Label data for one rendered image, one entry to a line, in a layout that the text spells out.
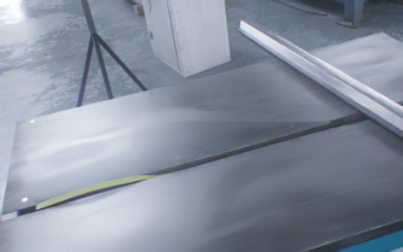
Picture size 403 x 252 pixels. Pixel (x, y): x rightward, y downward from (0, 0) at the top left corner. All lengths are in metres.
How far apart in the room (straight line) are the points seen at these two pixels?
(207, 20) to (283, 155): 2.06
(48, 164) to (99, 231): 0.23
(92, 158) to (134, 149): 0.08
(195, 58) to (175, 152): 2.01
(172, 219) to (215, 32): 2.22
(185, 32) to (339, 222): 2.18
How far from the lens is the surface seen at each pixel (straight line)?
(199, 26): 2.75
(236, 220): 0.65
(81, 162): 0.85
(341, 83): 0.93
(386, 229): 0.66
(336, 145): 0.79
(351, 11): 3.35
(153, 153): 0.82
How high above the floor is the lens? 1.19
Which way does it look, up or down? 33 degrees down
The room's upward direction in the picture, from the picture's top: 8 degrees counter-clockwise
